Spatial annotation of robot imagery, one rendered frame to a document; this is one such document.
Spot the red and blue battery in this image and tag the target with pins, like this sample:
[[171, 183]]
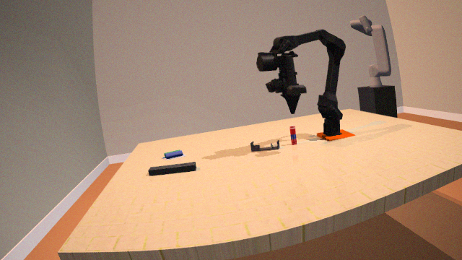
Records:
[[293, 134]]

